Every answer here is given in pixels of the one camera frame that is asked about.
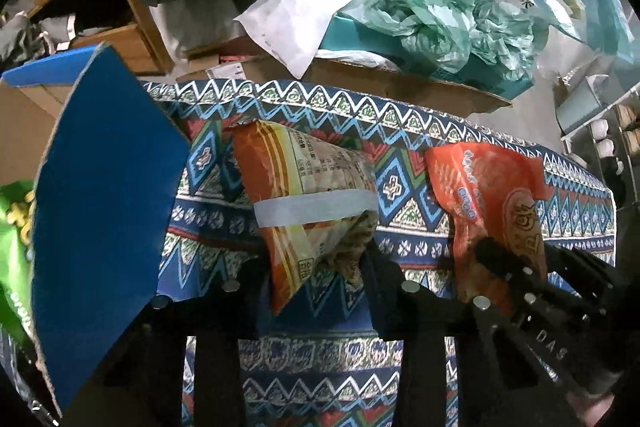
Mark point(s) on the brown cardboard box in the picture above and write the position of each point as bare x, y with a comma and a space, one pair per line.
400, 84

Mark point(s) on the green snack packet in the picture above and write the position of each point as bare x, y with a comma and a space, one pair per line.
12, 252

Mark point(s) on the crumpled green plastic bags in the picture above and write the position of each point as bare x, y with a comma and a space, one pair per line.
440, 17

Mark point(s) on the orange snack packet with tape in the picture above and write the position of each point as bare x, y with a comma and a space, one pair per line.
300, 167

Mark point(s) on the white shoe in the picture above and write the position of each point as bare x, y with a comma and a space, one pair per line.
607, 148
600, 127

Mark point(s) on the shoe rack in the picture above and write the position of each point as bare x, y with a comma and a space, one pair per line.
580, 104

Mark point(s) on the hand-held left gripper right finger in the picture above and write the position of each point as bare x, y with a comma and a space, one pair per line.
382, 302

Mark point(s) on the person's right hand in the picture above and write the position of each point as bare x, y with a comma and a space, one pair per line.
595, 412

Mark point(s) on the patterned blue tablecloth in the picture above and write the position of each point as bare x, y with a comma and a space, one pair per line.
300, 357

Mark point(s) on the teal box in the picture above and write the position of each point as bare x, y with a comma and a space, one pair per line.
345, 37

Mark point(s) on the red snack packet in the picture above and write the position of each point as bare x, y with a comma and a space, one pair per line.
475, 192

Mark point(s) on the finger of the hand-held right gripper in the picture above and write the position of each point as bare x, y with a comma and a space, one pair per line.
575, 264
500, 259

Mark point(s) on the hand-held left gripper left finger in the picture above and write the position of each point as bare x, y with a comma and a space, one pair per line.
252, 297

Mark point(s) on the blue cardboard box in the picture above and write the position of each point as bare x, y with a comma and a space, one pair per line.
100, 187

